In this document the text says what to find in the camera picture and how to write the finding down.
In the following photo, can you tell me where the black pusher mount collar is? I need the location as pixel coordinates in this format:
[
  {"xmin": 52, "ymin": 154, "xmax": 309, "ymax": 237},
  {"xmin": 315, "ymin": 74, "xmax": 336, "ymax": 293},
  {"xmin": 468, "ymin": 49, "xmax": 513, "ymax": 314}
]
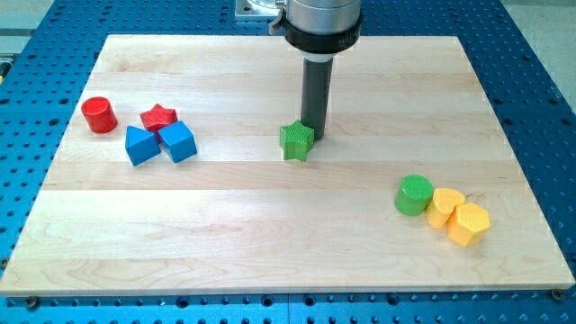
[{"xmin": 283, "ymin": 13, "xmax": 363, "ymax": 55}]

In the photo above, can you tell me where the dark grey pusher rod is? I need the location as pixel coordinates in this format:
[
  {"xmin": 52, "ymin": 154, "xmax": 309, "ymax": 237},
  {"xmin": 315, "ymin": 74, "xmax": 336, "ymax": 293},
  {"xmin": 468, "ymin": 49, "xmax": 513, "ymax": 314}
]
[{"xmin": 301, "ymin": 58, "xmax": 333, "ymax": 140}]

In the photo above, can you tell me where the green star block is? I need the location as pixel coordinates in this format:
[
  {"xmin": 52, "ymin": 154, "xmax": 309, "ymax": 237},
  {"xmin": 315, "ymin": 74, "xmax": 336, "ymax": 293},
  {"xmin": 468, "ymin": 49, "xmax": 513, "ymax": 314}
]
[{"xmin": 280, "ymin": 121, "xmax": 314, "ymax": 162}]

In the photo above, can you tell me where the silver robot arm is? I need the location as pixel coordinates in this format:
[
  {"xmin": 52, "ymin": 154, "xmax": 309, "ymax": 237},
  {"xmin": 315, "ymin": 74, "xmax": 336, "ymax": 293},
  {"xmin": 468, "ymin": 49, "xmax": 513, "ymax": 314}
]
[{"xmin": 268, "ymin": 0, "xmax": 362, "ymax": 140}]

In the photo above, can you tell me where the red star block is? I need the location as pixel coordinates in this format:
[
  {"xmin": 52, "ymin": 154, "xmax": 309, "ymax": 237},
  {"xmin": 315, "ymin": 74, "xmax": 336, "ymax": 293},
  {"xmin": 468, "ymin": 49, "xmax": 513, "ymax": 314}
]
[{"xmin": 139, "ymin": 103, "xmax": 178, "ymax": 143}]

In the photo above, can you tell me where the green cylinder block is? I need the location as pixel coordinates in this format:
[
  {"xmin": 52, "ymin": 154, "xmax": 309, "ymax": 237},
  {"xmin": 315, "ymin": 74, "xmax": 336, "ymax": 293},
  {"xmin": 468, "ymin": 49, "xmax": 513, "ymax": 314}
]
[{"xmin": 394, "ymin": 174, "xmax": 434, "ymax": 216}]

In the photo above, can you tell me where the blue cube block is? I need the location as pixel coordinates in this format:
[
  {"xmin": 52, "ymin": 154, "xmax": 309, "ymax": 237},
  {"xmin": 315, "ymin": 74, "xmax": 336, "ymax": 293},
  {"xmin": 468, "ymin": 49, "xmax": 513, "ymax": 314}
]
[{"xmin": 158, "ymin": 121, "xmax": 197, "ymax": 163}]

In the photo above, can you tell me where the wooden board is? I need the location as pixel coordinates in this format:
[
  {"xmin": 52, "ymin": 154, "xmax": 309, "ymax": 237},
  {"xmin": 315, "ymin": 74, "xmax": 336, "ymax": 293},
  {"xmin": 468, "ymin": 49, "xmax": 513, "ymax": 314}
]
[{"xmin": 1, "ymin": 35, "xmax": 574, "ymax": 296}]

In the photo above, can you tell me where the yellow heart block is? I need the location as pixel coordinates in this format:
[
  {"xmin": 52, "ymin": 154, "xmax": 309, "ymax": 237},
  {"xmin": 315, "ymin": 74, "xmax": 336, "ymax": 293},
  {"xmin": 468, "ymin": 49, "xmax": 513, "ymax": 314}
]
[{"xmin": 425, "ymin": 187, "xmax": 466, "ymax": 229}]

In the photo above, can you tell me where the blue triangle block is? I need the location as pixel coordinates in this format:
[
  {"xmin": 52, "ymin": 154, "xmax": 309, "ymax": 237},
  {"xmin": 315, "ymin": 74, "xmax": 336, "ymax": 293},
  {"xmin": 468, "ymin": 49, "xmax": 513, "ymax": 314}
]
[{"xmin": 125, "ymin": 126, "xmax": 161, "ymax": 166}]

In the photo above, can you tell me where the yellow hexagon block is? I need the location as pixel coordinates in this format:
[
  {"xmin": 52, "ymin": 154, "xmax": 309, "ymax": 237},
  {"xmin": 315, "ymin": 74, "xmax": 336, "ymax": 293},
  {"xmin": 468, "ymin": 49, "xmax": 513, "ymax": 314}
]
[{"xmin": 446, "ymin": 202, "xmax": 491, "ymax": 247}]

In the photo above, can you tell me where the red cylinder block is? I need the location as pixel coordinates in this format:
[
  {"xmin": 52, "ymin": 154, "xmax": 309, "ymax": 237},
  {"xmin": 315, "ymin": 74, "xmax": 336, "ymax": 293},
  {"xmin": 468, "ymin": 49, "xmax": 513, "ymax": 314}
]
[{"xmin": 81, "ymin": 96, "xmax": 118, "ymax": 134}]

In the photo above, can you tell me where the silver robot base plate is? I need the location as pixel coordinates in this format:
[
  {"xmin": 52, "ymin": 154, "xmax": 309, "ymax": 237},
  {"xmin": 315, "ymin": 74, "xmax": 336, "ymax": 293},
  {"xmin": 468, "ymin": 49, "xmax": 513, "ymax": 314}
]
[{"xmin": 234, "ymin": 0, "xmax": 280, "ymax": 21}]

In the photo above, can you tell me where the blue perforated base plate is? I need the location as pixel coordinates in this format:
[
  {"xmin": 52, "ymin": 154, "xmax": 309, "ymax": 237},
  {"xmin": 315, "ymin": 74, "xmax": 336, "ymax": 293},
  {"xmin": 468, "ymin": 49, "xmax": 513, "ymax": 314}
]
[{"xmin": 1, "ymin": 1, "xmax": 575, "ymax": 323}]

